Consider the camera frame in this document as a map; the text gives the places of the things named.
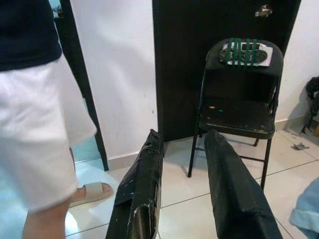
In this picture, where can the beige slide sandal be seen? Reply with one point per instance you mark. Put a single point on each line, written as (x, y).
(92, 189)

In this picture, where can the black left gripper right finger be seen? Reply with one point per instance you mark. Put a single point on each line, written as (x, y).
(231, 186)

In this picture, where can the person in white shorts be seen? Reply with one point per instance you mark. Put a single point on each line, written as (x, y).
(30, 124)

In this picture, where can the small grey floor scrap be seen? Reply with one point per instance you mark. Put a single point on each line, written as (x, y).
(300, 146)

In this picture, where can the black door frame post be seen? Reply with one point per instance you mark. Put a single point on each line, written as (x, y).
(81, 74)

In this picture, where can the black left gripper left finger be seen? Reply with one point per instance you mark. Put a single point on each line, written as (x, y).
(144, 174)

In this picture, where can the light blue denim shorts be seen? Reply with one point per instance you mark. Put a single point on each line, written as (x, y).
(307, 211)

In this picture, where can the black folding chair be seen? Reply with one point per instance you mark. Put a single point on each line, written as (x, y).
(236, 117)

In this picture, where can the dark brown door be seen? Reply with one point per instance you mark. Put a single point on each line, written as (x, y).
(179, 62)

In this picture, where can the black bag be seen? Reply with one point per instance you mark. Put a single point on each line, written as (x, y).
(312, 99)

